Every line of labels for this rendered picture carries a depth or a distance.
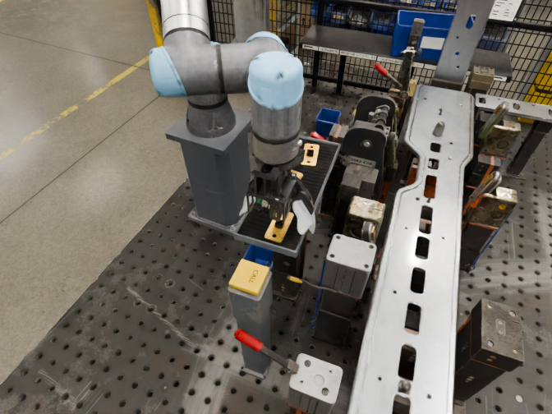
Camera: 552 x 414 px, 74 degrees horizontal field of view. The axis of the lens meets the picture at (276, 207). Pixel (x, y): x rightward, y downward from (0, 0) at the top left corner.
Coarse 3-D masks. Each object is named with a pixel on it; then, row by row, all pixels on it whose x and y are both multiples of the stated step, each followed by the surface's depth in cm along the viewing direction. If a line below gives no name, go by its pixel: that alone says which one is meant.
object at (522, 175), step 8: (536, 120) 139; (536, 128) 138; (544, 128) 137; (528, 136) 144; (536, 136) 141; (544, 136) 140; (528, 144) 144; (536, 144) 143; (520, 152) 148; (528, 152) 146; (512, 160) 154; (520, 160) 150; (504, 168) 158; (512, 168) 153; (520, 168) 152; (504, 176) 156; (512, 176) 155; (520, 176) 155
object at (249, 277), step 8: (240, 264) 71; (248, 264) 71; (256, 264) 71; (240, 272) 70; (248, 272) 70; (256, 272) 70; (264, 272) 70; (232, 280) 69; (240, 280) 69; (248, 280) 69; (256, 280) 69; (264, 280) 70; (240, 288) 69; (248, 288) 68; (256, 288) 68
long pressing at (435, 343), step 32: (416, 96) 141; (448, 96) 142; (416, 128) 128; (448, 128) 128; (448, 160) 117; (416, 192) 107; (448, 192) 107; (416, 224) 99; (448, 224) 99; (384, 256) 92; (448, 256) 92; (384, 288) 86; (448, 288) 86; (384, 320) 81; (448, 320) 81; (384, 352) 76; (416, 352) 76; (448, 352) 76; (352, 384) 73; (384, 384) 72; (416, 384) 72; (448, 384) 72
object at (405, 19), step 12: (408, 12) 159; (420, 12) 158; (432, 12) 157; (396, 24) 156; (408, 24) 162; (432, 24) 160; (444, 24) 159; (468, 24) 156; (396, 36) 153; (408, 36) 151; (432, 36) 149; (444, 36) 148; (396, 48) 156; (432, 48) 153
